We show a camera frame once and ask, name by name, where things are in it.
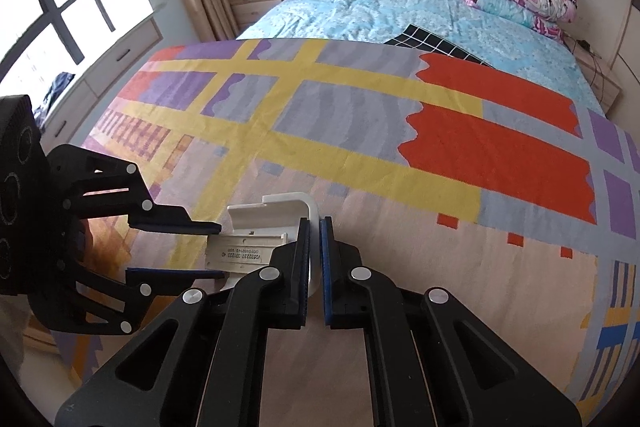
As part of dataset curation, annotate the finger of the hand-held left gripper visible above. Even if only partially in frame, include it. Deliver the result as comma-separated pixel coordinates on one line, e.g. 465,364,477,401
47,144,223,238
30,264,226,337

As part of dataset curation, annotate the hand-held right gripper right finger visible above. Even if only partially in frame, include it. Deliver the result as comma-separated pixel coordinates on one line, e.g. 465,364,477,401
320,215,584,427

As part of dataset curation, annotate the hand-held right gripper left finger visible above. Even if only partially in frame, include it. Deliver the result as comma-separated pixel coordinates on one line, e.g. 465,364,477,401
55,217,311,427

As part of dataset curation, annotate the white labelled strip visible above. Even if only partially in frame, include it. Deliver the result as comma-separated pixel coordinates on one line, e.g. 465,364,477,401
204,230,297,276

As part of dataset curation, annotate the white plastic box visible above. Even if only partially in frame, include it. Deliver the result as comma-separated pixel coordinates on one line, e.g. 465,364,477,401
207,191,321,298

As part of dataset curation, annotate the dark blue cloth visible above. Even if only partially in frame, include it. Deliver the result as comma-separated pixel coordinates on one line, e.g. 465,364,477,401
32,71,77,128

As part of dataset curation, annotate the colourful patterned blanket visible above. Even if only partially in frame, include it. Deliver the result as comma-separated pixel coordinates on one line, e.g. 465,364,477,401
64,37,640,427

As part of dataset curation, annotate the wooden window cabinet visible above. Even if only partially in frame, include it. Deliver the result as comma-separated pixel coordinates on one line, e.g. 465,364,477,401
37,14,164,144

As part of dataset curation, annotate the black checkered cloth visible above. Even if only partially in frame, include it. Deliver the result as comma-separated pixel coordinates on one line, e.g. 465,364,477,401
382,23,496,69

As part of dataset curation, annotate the light blue bed sheet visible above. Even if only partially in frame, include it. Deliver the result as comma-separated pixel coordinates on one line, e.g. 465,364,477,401
235,0,604,118

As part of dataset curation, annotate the black charger cable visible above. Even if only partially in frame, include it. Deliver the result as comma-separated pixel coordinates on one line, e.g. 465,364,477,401
567,37,609,108

